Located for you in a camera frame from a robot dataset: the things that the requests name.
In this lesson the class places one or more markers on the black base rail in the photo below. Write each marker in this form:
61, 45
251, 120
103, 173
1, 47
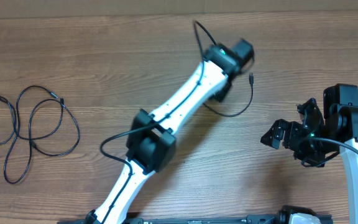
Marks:
287, 214

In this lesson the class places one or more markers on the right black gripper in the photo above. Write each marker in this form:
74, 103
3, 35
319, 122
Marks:
293, 132

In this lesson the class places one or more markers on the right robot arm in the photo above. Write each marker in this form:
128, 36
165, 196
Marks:
324, 134

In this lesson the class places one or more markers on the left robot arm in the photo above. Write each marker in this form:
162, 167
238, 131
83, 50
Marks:
151, 141

